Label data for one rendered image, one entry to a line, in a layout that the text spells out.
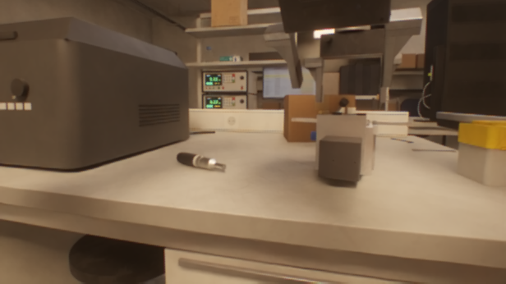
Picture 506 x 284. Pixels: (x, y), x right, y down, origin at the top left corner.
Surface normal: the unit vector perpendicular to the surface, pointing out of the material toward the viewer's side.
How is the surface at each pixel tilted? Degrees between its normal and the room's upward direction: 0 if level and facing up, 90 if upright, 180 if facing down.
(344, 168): 90
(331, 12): 130
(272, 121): 90
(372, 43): 90
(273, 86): 86
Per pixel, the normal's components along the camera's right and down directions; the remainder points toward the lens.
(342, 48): -0.41, 0.08
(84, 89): 0.97, 0.03
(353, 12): -0.32, 0.70
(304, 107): -0.03, 0.09
